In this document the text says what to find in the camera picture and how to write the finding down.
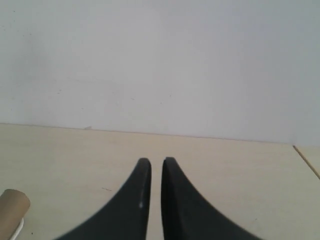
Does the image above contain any brown cardboard tube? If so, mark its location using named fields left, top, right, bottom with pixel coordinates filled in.
left=0, top=189, right=31, bottom=240

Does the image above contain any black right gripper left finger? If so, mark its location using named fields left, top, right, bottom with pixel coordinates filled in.
left=59, top=158, right=152, bottom=240

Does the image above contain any white rectangular plastic tray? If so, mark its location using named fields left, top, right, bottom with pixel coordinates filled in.
left=9, top=218, right=24, bottom=240

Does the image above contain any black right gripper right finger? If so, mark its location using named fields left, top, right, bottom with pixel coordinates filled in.
left=161, top=157, right=259, bottom=240

